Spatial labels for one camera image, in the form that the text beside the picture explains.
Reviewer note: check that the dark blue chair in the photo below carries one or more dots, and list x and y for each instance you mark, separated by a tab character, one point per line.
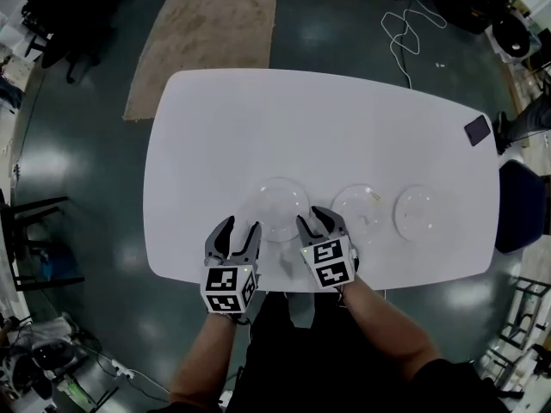
518	205

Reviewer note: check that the black frame stool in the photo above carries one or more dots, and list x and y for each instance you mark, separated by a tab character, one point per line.
26	213

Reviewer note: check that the black office chair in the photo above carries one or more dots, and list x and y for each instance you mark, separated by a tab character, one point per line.
73	20

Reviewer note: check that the person's left forearm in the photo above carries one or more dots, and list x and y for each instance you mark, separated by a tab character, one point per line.
202	359

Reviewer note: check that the large beige rug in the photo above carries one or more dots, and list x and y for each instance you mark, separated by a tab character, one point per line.
206	45

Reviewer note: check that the person's black clothing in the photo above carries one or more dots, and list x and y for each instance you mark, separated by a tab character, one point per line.
323	359

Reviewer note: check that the black smartphone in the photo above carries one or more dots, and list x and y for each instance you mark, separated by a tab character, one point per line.
477	130

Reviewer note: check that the white power strip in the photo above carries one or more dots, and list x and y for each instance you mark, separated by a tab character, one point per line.
122	368

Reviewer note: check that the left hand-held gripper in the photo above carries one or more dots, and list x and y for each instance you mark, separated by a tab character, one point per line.
224	288

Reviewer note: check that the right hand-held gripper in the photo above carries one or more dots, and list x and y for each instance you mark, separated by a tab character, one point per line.
329	263

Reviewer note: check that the clear glass bowl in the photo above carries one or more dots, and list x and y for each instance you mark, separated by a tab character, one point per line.
417	213
277	207
359	209

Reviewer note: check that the person's right forearm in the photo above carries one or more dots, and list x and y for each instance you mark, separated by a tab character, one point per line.
387	329

